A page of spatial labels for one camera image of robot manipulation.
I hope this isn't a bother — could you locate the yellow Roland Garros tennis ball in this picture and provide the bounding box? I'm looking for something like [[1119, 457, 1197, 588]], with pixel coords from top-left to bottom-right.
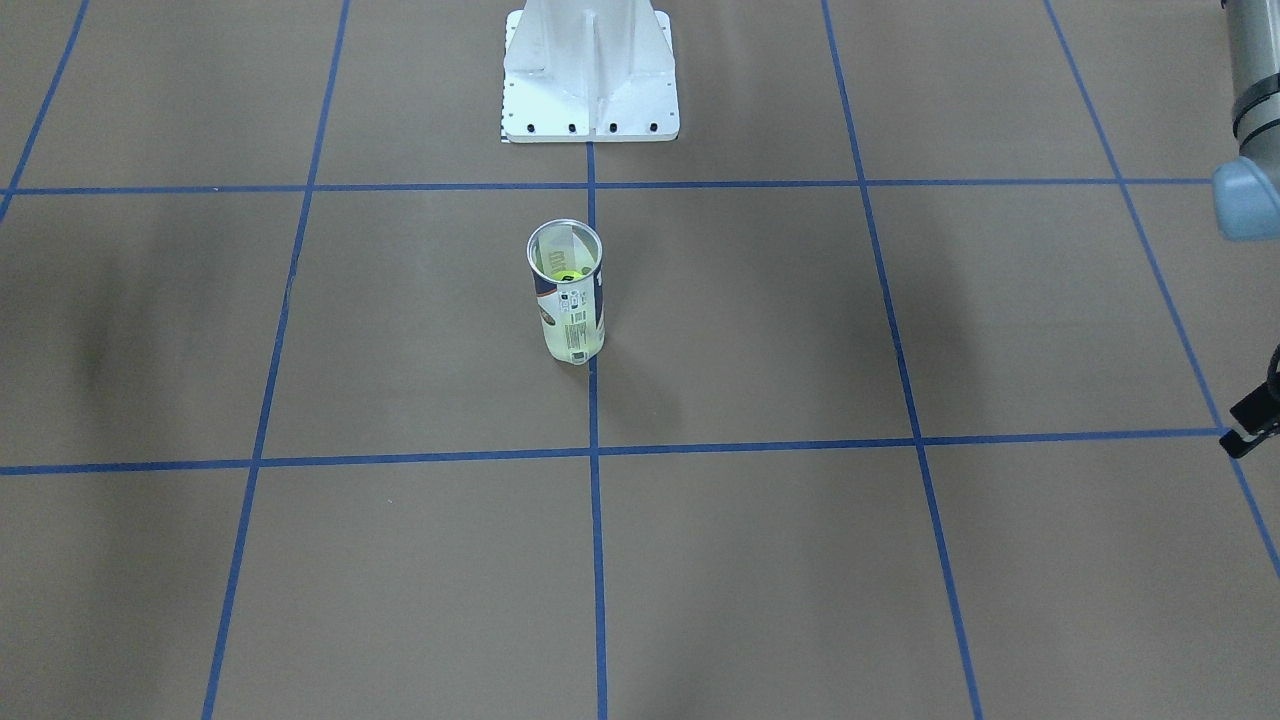
[[538, 299, 605, 365]]

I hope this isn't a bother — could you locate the yellow Wilson tennis ball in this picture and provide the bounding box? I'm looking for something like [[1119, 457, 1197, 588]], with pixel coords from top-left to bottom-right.
[[535, 243, 598, 283]]

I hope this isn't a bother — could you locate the white blue tennis ball can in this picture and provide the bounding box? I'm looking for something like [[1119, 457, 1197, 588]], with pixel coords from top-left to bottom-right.
[[526, 219, 605, 366]]

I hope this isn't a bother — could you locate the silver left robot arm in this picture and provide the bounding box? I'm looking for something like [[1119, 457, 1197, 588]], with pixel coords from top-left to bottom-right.
[[1211, 1, 1279, 459]]

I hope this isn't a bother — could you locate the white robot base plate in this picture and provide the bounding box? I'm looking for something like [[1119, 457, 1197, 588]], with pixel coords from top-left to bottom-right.
[[500, 1, 681, 143]]

